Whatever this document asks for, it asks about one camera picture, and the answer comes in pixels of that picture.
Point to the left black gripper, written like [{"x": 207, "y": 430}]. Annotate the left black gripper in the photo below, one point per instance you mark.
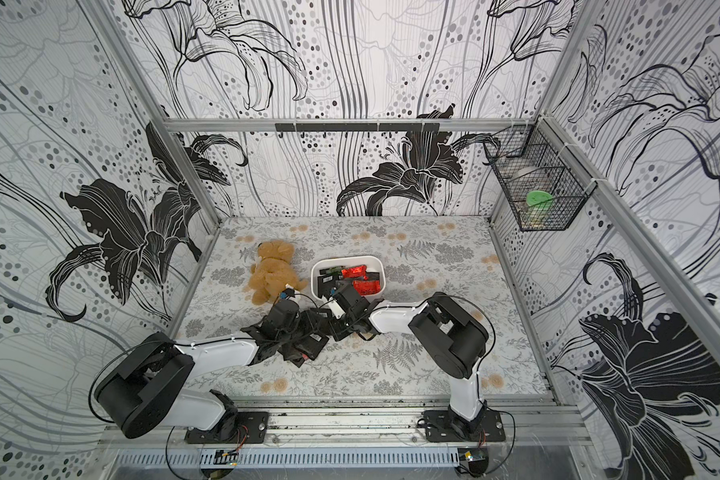
[{"x": 313, "y": 326}]

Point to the red foil tea bag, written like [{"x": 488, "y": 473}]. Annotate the red foil tea bag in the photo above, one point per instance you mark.
[
  {"x": 355, "y": 272},
  {"x": 367, "y": 287}
]

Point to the black tea bag pile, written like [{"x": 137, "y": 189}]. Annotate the black tea bag pile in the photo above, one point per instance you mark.
[{"x": 330, "y": 277}]

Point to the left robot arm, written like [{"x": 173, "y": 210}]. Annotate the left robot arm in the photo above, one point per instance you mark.
[{"x": 147, "y": 388}]

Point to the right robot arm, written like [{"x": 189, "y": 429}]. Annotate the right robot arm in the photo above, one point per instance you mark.
[{"x": 450, "y": 335}]

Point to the white plastic storage box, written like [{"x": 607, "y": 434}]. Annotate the white plastic storage box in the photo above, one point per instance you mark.
[{"x": 375, "y": 270}]

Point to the brown teddy bear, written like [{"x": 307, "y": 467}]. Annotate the brown teddy bear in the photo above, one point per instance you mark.
[{"x": 274, "y": 272}]

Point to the green lid cup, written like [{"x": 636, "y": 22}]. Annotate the green lid cup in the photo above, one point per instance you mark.
[{"x": 538, "y": 203}]

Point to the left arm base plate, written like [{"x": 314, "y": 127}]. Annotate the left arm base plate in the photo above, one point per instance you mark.
[{"x": 246, "y": 427}]

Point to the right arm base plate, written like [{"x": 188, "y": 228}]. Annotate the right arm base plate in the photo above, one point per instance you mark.
[{"x": 444, "y": 426}]

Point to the black wire basket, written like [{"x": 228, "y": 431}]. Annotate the black wire basket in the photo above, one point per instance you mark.
[{"x": 526, "y": 157}]

